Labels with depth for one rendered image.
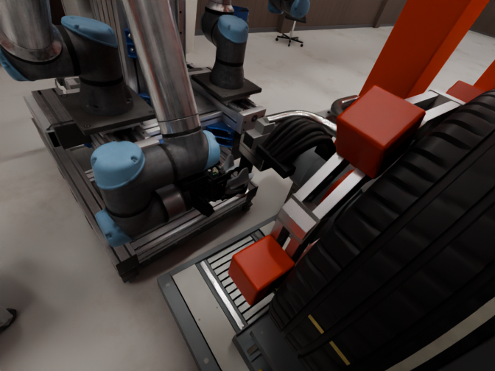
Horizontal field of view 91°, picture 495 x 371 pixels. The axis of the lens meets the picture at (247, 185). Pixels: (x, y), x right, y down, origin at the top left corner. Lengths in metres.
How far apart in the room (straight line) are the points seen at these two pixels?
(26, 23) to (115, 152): 0.33
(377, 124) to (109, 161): 0.36
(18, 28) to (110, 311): 1.09
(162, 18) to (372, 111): 0.33
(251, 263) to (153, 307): 0.95
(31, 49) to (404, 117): 0.72
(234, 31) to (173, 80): 0.63
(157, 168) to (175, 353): 0.98
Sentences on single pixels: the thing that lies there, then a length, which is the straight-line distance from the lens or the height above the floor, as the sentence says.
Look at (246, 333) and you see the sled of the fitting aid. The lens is 1.17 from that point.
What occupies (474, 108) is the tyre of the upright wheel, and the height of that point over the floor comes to 1.17.
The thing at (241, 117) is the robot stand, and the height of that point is 0.76.
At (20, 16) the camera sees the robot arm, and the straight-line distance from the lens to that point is 0.66.
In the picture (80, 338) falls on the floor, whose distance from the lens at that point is 1.38.
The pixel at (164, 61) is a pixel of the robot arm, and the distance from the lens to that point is 0.45.
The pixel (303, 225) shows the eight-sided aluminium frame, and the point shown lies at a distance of 0.40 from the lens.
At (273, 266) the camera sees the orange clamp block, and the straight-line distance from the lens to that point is 0.44.
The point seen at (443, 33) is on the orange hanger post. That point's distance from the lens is 1.00.
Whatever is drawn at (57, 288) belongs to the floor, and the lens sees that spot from 1.50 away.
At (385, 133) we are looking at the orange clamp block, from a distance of 0.33.
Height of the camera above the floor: 1.26
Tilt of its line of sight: 44 degrees down
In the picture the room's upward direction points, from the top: 14 degrees clockwise
